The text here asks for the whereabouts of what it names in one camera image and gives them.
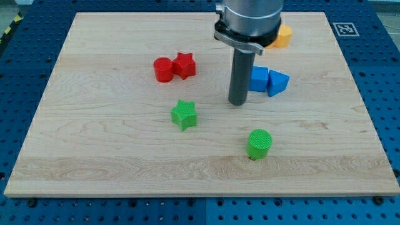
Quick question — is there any green star block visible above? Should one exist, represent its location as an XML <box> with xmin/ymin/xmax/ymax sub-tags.
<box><xmin>171</xmin><ymin>99</ymin><xmax>197</xmax><ymax>131</ymax></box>

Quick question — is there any red star block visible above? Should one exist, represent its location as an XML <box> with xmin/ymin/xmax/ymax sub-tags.
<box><xmin>172</xmin><ymin>52</ymin><xmax>196</xmax><ymax>80</ymax></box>

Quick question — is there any red cylinder block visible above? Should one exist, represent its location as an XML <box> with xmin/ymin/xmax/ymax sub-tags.
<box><xmin>153</xmin><ymin>57</ymin><xmax>174</xmax><ymax>83</ymax></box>

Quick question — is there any light wooden board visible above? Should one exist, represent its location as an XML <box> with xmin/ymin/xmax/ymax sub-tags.
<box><xmin>4</xmin><ymin>12</ymin><xmax>399</xmax><ymax>198</ymax></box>

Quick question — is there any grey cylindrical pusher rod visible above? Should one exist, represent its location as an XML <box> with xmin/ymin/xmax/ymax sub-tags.
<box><xmin>228</xmin><ymin>49</ymin><xmax>255</xmax><ymax>106</ymax></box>

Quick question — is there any green cylinder block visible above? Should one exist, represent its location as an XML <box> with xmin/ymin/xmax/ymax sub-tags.
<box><xmin>246</xmin><ymin>129</ymin><xmax>273</xmax><ymax>159</ymax></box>

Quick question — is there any blue cube block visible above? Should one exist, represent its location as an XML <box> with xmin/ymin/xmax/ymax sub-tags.
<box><xmin>249</xmin><ymin>66</ymin><xmax>269</xmax><ymax>92</ymax></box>

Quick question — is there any blue triangle block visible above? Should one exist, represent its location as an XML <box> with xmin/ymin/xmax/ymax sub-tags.
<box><xmin>267</xmin><ymin>70</ymin><xmax>290</xmax><ymax>97</ymax></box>

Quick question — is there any yellow hexagon block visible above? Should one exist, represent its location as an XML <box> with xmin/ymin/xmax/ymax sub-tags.
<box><xmin>265</xmin><ymin>24</ymin><xmax>293</xmax><ymax>49</ymax></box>

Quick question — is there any fiducial marker tag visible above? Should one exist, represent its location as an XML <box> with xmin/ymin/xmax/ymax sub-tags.
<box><xmin>332</xmin><ymin>22</ymin><xmax>359</xmax><ymax>37</ymax></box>

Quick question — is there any black screw left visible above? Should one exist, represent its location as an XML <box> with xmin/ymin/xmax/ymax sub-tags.
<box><xmin>27</xmin><ymin>198</ymin><xmax>37</xmax><ymax>208</ymax></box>

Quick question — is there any black screw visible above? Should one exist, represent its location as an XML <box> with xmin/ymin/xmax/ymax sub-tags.
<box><xmin>372</xmin><ymin>196</ymin><xmax>384</xmax><ymax>206</ymax></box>
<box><xmin>27</xmin><ymin>198</ymin><xmax>37</xmax><ymax>208</ymax></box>

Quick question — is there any black screw right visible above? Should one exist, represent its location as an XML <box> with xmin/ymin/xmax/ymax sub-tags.
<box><xmin>372</xmin><ymin>196</ymin><xmax>384</xmax><ymax>206</ymax></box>

